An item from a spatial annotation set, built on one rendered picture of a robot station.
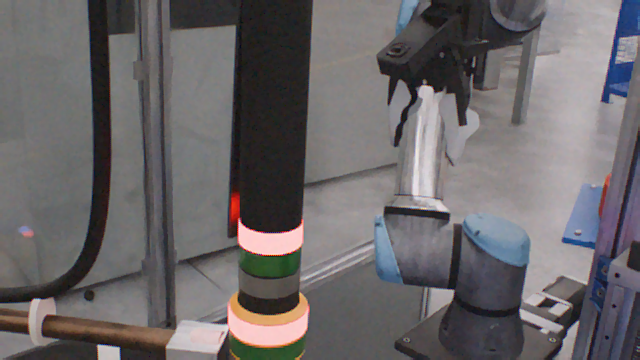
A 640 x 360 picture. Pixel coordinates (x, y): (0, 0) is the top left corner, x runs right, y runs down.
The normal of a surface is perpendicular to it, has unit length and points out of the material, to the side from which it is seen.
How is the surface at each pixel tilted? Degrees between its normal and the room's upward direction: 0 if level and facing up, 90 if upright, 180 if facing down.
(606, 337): 90
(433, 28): 27
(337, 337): 90
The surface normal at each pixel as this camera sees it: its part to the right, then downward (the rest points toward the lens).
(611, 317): -0.66, 0.26
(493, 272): -0.16, 0.36
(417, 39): -0.26, -0.70
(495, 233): 0.18, -0.90
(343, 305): 0.72, 0.29
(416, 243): -0.05, -0.10
